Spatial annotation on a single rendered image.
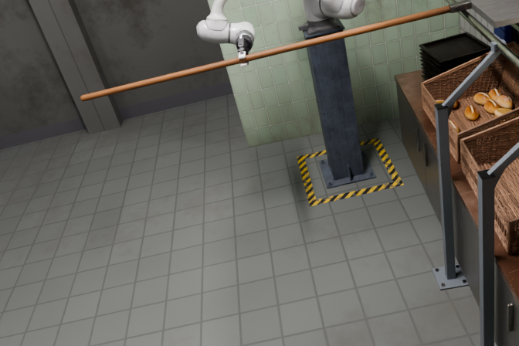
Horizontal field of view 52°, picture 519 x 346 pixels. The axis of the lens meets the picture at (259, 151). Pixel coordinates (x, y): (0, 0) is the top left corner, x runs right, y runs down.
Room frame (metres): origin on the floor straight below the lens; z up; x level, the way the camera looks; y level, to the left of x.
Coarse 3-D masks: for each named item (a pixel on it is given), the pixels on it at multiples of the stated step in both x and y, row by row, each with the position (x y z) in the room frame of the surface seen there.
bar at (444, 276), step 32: (448, 0) 2.33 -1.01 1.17; (480, 32) 1.92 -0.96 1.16; (480, 64) 1.78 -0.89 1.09; (448, 128) 1.78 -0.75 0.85; (448, 160) 1.78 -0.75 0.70; (512, 160) 1.31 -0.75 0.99; (448, 192) 1.78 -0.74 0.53; (480, 192) 1.32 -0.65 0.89; (448, 224) 1.78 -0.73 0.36; (480, 224) 1.33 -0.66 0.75; (448, 256) 1.79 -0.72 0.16; (480, 256) 1.33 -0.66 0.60; (448, 288) 1.74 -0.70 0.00; (480, 288) 1.33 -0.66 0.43; (480, 320) 1.34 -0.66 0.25
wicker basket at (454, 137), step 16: (512, 48) 2.38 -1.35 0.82; (464, 64) 2.41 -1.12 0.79; (496, 64) 2.39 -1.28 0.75; (512, 64) 2.33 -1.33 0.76; (432, 80) 2.43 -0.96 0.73; (448, 80) 2.42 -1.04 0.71; (480, 80) 2.40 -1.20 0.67; (512, 80) 2.29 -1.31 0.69; (464, 96) 2.41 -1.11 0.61; (512, 96) 2.25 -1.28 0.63; (432, 112) 2.26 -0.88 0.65; (480, 112) 2.24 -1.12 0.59; (512, 112) 1.87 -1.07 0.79; (464, 128) 2.14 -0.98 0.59; (480, 128) 2.10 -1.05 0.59; (480, 144) 1.89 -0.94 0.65; (496, 144) 1.88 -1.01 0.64; (512, 144) 1.88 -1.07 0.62
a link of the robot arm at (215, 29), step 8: (216, 0) 2.64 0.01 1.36; (224, 0) 2.64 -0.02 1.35; (216, 8) 2.63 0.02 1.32; (208, 16) 2.64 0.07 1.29; (216, 16) 2.61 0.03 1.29; (224, 16) 2.63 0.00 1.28; (200, 24) 2.62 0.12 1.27; (208, 24) 2.60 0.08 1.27; (216, 24) 2.59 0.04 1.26; (224, 24) 2.60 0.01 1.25; (200, 32) 2.60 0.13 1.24; (208, 32) 2.59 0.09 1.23; (216, 32) 2.58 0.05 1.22; (224, 32) 2.58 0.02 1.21; (208, 40) 2.60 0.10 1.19; (216, 40) 2.59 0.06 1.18; (224, 40) 2.58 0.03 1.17
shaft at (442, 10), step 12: (420, 12) 2.19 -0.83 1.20; (432, 12) 2.17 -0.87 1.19; (444, 12) 2.16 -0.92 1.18; (372, 24) 2.21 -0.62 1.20; (384, 24) 2.19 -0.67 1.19; (396, 24) 2.19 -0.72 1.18; (324, 36) 2.24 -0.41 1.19; (336, 36) 2.22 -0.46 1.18; (348, 36) 2.22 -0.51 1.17; (276, 48) 2.27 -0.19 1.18; (288, 48) 2.25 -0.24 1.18; (300, 48) 2.25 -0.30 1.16; (228, 60) 2.30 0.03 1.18; (240, 60) 2.28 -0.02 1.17; (180, 72) 2.33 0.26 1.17; (192, 72) 2.31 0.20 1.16; (204, 72) 2.31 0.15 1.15; (132, 84) 2.35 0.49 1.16; (144, 84) 2.34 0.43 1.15; (84, 96) 2.39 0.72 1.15; (96, 96) 2.37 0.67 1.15
